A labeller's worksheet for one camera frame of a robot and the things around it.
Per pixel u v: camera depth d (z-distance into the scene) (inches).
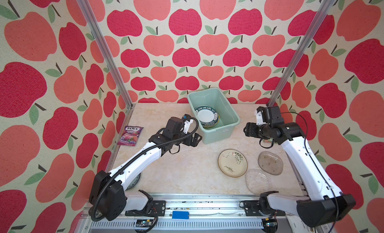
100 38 32.6
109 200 15.7
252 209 28.8
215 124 42.1
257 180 33.1
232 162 35.8
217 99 43.5
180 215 27.5
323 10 28.5
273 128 20.4
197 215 28.9
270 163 35.7
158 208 29.5
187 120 27.4
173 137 23.9
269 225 28.6
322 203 14.6
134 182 32.3
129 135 39.0
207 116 42.5
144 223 28.2
